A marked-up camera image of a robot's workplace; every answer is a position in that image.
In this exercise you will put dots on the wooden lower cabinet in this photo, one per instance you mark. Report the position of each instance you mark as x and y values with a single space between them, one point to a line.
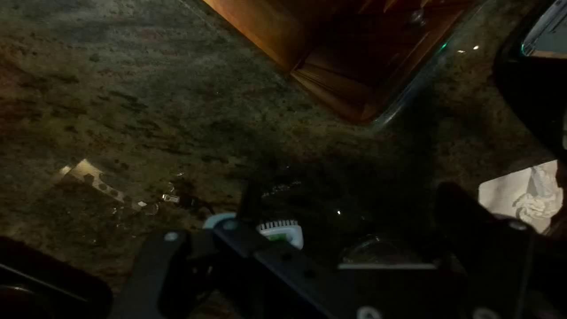
354 56

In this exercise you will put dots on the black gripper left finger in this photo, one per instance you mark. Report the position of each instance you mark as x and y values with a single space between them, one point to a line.
37 286

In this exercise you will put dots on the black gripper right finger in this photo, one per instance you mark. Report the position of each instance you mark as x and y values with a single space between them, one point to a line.
531 72

